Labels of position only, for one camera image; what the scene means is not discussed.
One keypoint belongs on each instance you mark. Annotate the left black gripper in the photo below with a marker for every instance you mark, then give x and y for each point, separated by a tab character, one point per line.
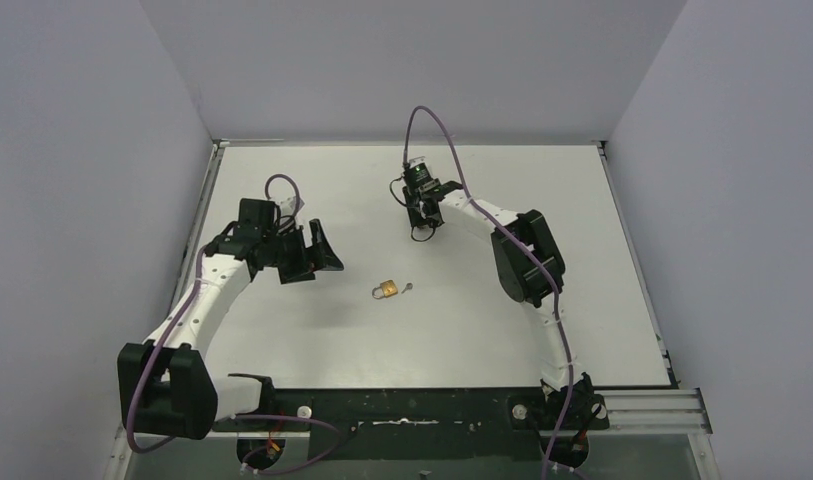
306	255

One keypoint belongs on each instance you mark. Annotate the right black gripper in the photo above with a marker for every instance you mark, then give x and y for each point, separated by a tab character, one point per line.
419	220

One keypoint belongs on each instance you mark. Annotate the brass padlock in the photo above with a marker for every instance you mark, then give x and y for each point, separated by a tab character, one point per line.
384	290

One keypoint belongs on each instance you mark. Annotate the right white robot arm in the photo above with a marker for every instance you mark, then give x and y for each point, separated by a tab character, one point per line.
530	270

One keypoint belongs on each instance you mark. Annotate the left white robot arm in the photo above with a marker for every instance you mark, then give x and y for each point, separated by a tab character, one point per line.
164	384

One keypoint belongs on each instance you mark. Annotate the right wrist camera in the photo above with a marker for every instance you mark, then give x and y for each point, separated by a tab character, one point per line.
416	170

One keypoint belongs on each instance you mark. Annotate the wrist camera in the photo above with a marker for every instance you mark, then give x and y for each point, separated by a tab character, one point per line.
416	170
288	212

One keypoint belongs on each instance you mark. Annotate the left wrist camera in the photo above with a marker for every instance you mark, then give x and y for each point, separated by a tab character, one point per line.
288	212

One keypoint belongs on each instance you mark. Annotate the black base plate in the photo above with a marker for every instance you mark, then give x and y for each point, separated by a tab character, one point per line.
436	424

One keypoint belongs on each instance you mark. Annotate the aluminium rail frame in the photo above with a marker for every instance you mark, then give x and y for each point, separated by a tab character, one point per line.
455	329

